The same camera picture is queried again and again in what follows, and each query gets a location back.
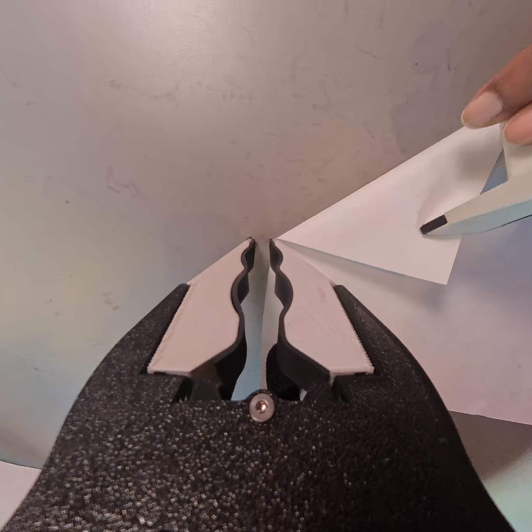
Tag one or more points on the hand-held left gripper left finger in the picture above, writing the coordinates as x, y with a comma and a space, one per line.
199, 332

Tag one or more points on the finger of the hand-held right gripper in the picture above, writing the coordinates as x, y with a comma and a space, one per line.
490, 212

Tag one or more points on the grey desk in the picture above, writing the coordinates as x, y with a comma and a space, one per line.
145, 124

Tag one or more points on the person's right hand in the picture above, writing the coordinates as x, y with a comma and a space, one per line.
507, 99

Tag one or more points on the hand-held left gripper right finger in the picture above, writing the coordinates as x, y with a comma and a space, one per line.
328, 332

